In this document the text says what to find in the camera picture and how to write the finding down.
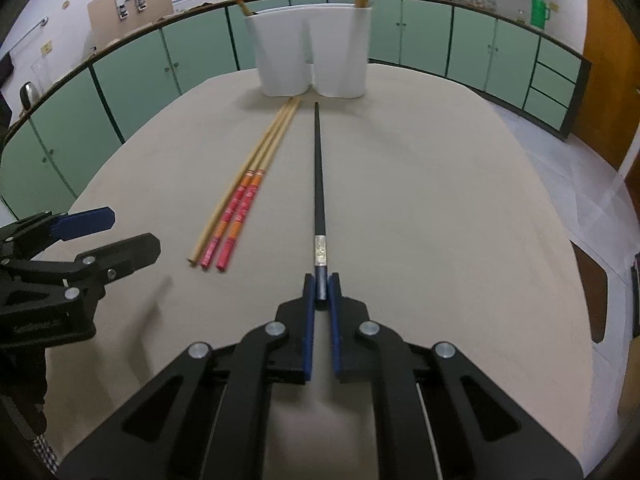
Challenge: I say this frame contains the black flat appliance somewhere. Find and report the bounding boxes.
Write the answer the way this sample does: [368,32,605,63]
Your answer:
[631,255,640,341]

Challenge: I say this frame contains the long green base cabinets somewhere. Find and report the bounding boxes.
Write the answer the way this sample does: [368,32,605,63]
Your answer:
[0,0,261,216]

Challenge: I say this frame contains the brown cardboard sheet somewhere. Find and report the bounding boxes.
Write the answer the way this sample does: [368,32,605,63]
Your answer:
[87,0,173,48]

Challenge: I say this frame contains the green base cabinets with drawers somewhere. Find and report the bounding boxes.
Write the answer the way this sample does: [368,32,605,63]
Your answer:
[367,0,592,142]

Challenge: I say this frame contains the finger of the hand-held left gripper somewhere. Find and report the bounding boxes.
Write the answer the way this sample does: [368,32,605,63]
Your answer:
[30,232,162,303]
[0,206,116,261]

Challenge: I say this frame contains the wooden door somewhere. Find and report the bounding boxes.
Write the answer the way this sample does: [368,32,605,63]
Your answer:
[570,0,640,171]

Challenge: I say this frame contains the person's left forearm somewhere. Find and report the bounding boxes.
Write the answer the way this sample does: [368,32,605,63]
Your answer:
[0,350,51,441]

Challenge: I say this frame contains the white two-compartment utensil holder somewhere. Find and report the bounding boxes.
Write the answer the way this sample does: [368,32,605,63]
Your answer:
[243,2,373,98]

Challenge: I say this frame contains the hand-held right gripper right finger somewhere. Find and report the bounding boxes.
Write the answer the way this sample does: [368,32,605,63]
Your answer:
[327,272,583,480]

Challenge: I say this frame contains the clear plastic pitcher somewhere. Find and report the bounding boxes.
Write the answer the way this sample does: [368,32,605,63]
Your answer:
[31,57,53,91]

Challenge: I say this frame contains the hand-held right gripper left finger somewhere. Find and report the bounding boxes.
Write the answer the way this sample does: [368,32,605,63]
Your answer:
[57,272,317,480]

